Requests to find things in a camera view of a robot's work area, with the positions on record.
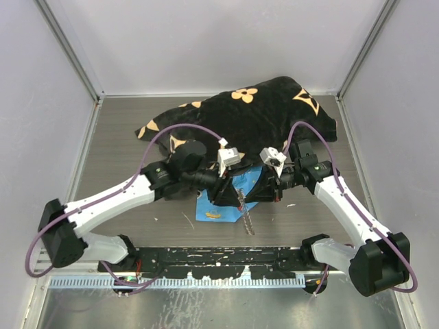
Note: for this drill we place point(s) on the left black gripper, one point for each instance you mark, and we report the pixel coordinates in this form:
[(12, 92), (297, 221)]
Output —
[(223, 192)]

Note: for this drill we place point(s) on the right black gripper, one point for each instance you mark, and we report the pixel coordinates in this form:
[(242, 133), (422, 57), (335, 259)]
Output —
[(267, 188)]

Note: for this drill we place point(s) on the large metal keyring with rings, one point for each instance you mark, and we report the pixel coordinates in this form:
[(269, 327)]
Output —
[(245, 213)]

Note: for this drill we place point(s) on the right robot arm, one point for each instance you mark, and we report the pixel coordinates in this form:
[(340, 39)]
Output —
[(375, 260)]

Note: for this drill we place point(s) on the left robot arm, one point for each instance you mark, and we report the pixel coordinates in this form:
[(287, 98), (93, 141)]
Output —
[(66, 230)]

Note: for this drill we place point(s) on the blue cartoon print cloth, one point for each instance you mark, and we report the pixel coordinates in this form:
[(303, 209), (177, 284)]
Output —
[(207, 212)]

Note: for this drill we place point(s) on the black floral plush pillow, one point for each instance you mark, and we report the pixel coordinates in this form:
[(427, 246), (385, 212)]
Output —
[(250, 119)]

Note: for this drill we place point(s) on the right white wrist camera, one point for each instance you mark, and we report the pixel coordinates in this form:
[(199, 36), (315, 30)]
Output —
[(273, 158)]

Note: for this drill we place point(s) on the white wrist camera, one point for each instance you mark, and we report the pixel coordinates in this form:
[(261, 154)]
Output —
[(273, 158), (226, 158)]

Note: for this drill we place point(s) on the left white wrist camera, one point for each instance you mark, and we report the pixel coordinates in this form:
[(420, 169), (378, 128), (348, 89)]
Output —
[(226, 158)]

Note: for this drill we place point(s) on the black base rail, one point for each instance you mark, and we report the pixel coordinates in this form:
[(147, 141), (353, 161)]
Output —
[(216, 262)]

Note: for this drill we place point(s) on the white slotted cable duct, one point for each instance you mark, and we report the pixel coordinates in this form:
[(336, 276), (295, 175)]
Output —
[(244, 282)]

